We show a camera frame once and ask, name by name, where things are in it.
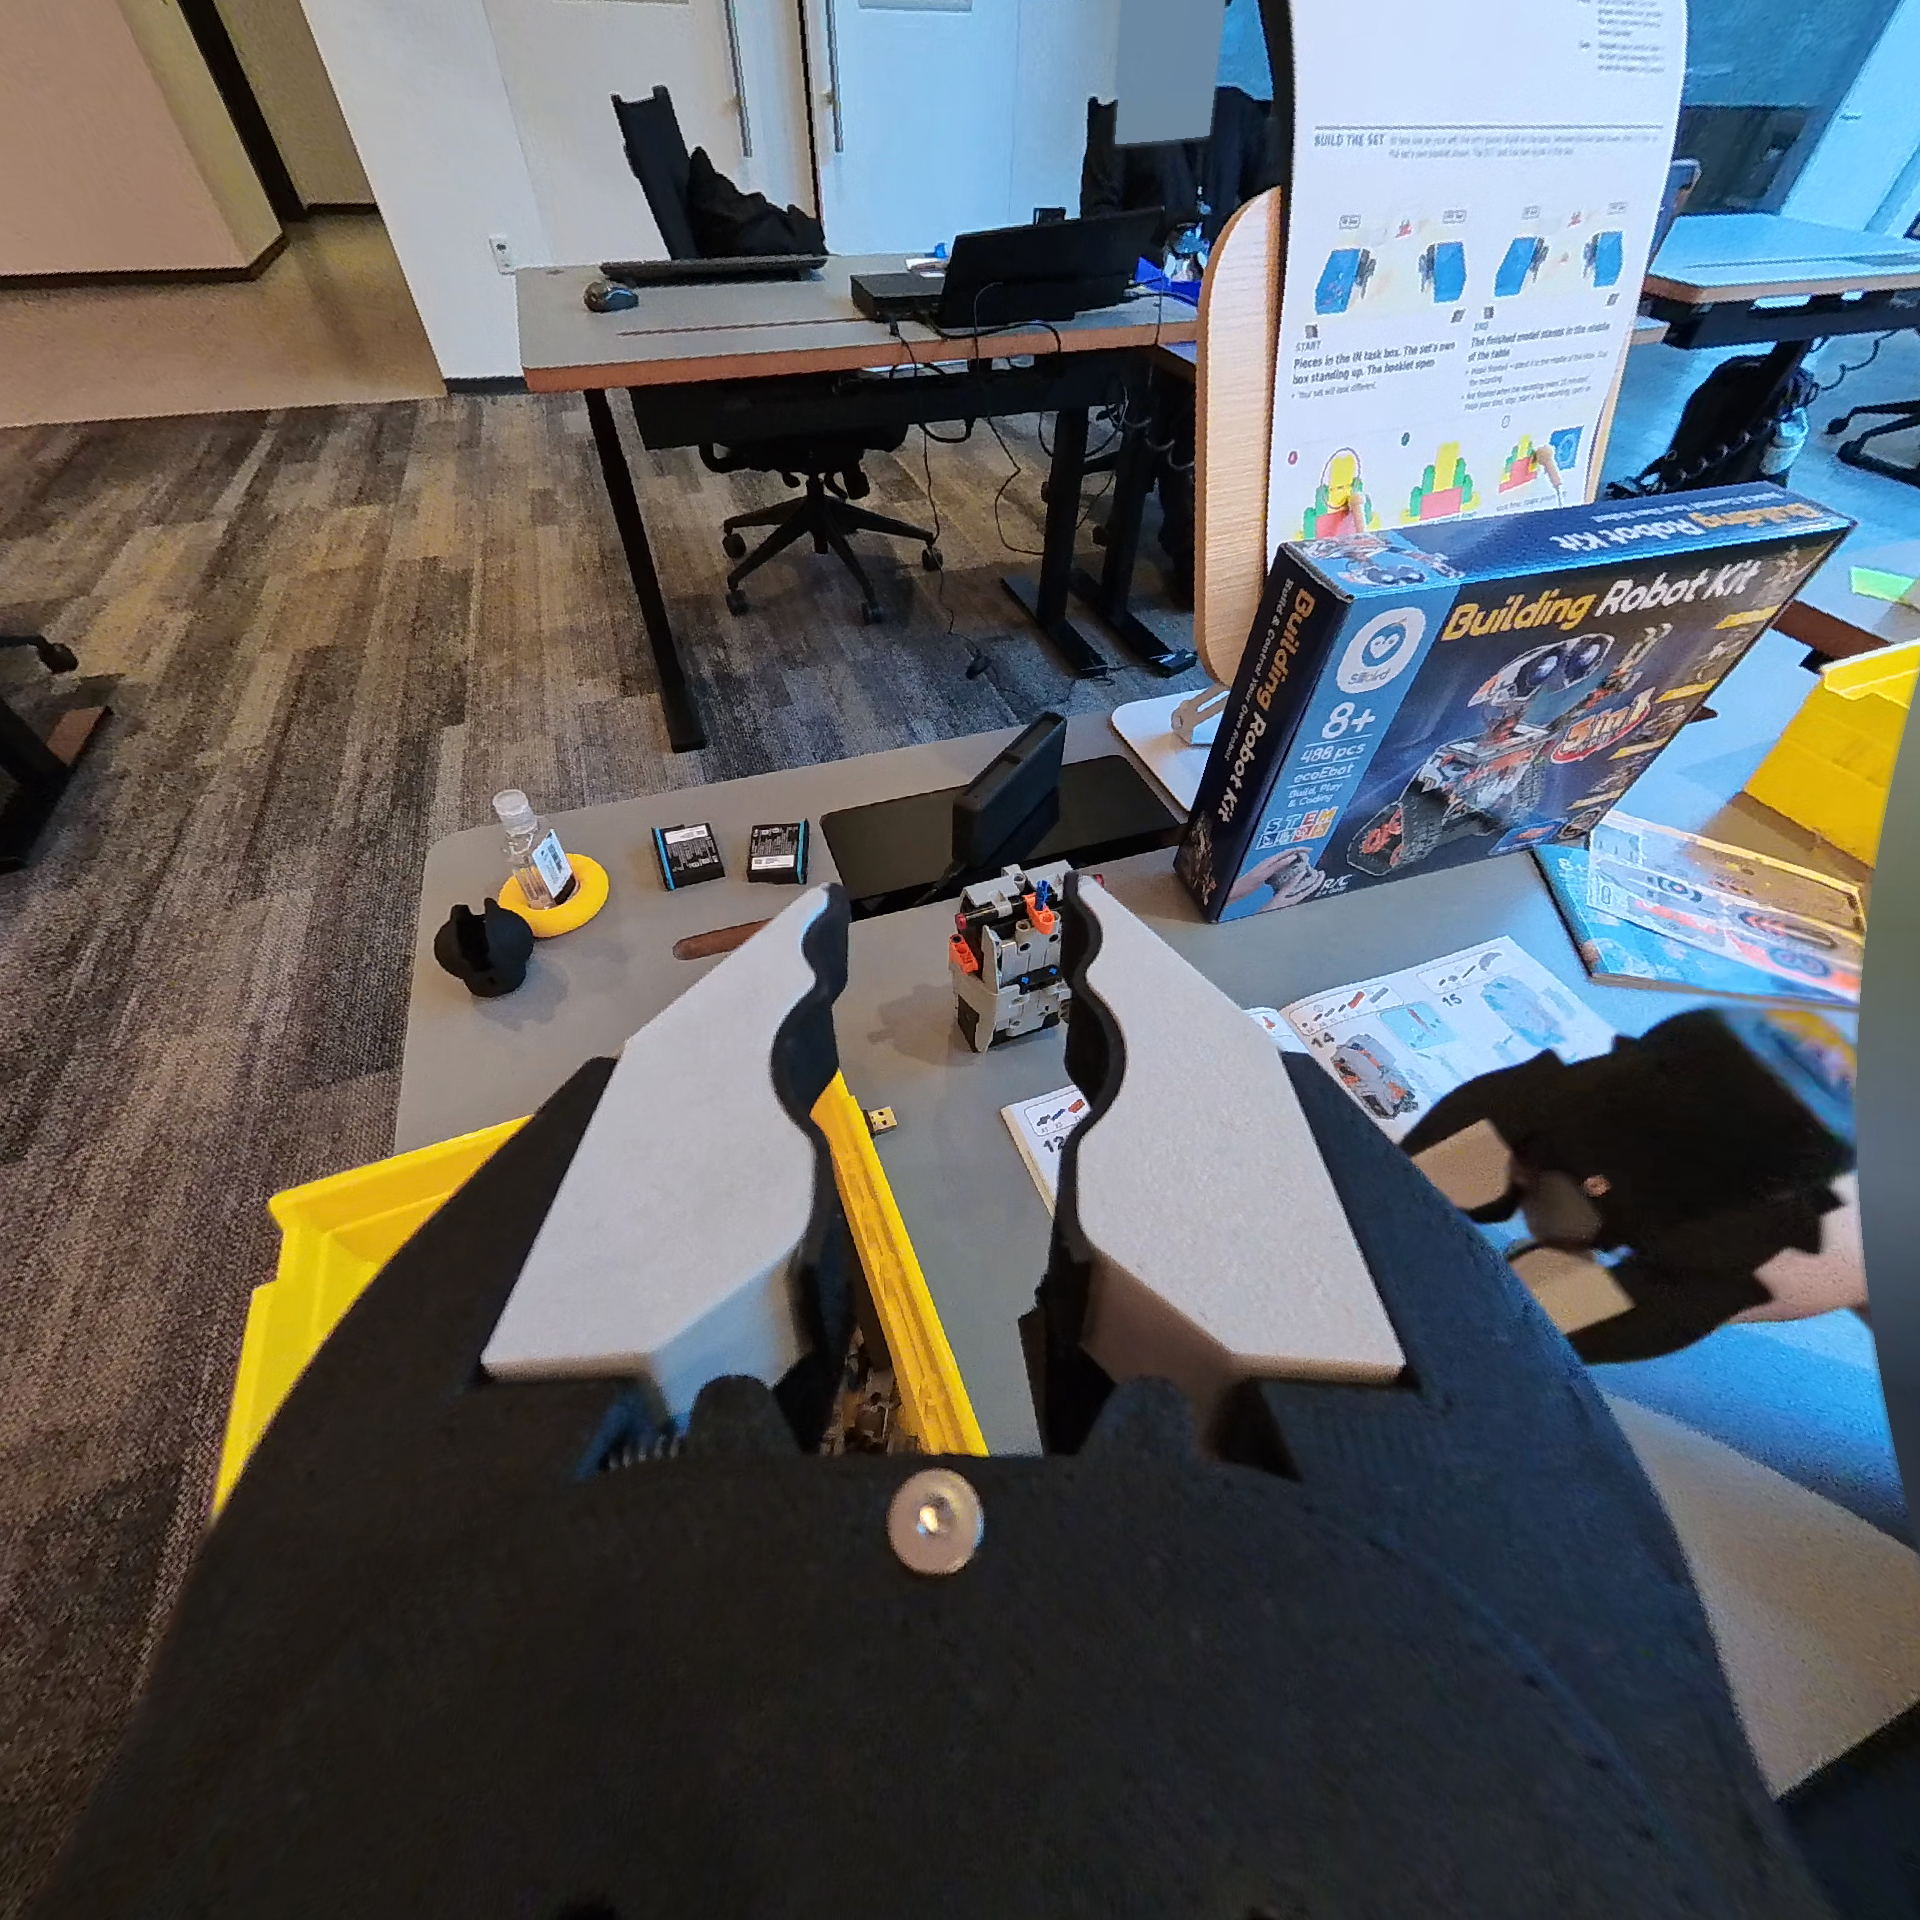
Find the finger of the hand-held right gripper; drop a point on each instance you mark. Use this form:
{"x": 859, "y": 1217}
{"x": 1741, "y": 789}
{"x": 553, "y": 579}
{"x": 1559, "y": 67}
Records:
{"x": 1576, "y": 1275}
{"x": 1478, "y": 1148}

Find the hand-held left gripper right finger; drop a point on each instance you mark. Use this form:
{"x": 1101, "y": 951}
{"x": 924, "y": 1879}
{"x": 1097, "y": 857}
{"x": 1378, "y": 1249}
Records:
{"x": 1228, "y": 1198}

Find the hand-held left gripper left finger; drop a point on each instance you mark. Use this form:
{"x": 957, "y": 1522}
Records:
{"x": 662, "y": 1198}

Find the pile of assorted bricks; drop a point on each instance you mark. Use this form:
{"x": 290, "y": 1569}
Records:
{"x": 869, "y": 1395}

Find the yellow plastic bin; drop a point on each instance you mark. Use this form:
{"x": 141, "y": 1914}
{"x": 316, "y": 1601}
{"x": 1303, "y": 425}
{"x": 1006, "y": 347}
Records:
{"x": 1835, "y": 747}
{"x": 343, "y": 1244}

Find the person's right forearm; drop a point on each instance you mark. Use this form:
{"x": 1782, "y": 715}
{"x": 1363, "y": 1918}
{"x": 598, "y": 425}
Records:
{"x": 1822, "y": 1286}

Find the office desk with black legs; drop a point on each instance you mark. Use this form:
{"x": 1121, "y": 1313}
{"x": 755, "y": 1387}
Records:
{"x": 721, "y": 325}
{"x": 1772, "y": 255}

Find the open instruction booklet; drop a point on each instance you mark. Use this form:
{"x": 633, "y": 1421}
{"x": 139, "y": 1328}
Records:
{"x": 1440, "y": 1003}

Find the blue cover booklet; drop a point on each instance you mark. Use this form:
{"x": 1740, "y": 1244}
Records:
{"x": 1649, "y": 961}

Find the white printed sheet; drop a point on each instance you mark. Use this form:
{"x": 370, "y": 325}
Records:
{"x": 1697, "y": 887}

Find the brown wooden strip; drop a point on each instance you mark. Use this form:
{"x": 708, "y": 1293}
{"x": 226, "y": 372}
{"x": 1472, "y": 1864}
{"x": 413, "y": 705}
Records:
{"x": 721, "y": 942}

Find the black knob-shaped object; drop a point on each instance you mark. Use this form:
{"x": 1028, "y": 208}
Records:
{"x": 485, "y": 951}

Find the partly built robot model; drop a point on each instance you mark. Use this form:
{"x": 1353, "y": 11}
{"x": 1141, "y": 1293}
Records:
{"x": 1005, "y": 961}

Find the small black battery pack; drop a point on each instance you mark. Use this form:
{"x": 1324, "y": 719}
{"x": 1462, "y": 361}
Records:
{"x": 688, "y": 857}
{"x": 779, "y": 852}

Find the small clear bottle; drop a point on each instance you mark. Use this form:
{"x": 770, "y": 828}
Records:
{"x": 535, "y": 847}

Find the blue robot kit box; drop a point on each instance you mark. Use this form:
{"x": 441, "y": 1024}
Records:
{"x": 1500, "y": 719}

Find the green paper sheet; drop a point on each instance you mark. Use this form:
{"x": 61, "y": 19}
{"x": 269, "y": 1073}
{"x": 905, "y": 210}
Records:
{"x": 1881, "y": 581}

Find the black office chair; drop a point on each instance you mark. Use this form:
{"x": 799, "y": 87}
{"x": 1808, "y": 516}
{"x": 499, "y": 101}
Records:
{"x": 1881, "y": 436}
{"x": 810, "y": 510}
{"x": 32, "y": 747}

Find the black backpack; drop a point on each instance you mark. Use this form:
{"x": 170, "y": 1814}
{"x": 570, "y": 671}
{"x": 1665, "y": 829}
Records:
{"x": 1727, "y": 419}

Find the black computer mouse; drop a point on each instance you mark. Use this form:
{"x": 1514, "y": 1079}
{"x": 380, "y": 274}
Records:
{"x": 612, "y": 296}

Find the wooden poster board stand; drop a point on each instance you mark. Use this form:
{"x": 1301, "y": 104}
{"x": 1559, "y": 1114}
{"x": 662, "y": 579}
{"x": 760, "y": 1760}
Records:
{"x": 1440, "y": 227}

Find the black keyboard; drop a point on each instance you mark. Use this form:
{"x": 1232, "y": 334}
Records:
{"x": 714, "y": 270}

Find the black docking box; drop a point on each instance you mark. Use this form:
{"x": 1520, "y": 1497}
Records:
{"x": 896, "y": 296}

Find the black laptop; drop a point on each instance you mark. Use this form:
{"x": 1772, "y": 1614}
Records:
{"x": 1050, "y": 270}

